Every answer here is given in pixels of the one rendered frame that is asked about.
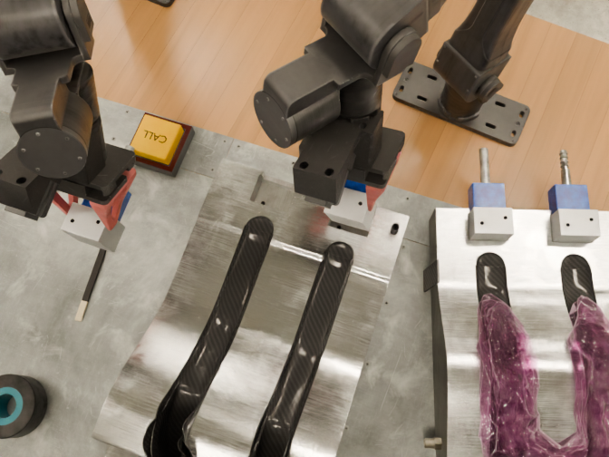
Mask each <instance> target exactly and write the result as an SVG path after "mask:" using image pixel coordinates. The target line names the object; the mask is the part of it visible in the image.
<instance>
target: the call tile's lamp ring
mask: <svg viewBox="0 0 609 457"><path fill-rule="evenodd" d="M145 114H147V115H149V116H153V117H156V118H159V119H162V120H165V121H168V122H173V123H176V124H179V125H181V127H182V128H183V129H186V130H185V132H184V135H183V137H182V139H181V141H180V143H179V146H178V148H177V150H176V153H175V155H174V157H173V159H172V161H171V164H170V165H169V166H166V165H163V164H160V163H157V162H154V161H151V160H146V159H143V158H141V157H137V156H135V157H136V161H139V162H142V163H145V164H148V165H150V166H153V167H157V168H160V169H163V170H167V171H170V172H172V171H173V169H174V166H175V164H176V162H177V160H178V157H179V155H180V153H181V150H182V148H183V146H184V144H185V142H186V139H187V137H188V136H189V132H190V130H191V128H192V126H188V125H186V124H183V123H179V122H174V121H172V120H168V119H165V118H162V117H159V116H156V115H153V114H150V113H146V112H145V113H144V115H145ZM144 115H143V117H144ZM143 117H142V119H143ZM142 119H141V121H142ZM141 121H140V124H141ZM139 127H140V125H139ZM139 127H138V128H139ZM137 130H138V129H137ZM136 132H137V131H136ZM136 132H135V134H136ZM135 134H134V136H135ZM134 136H133V138H134ZM133 138H132V140H133ZM132 140H131V141H132ZM130 145H131V142H130Z"/></svg>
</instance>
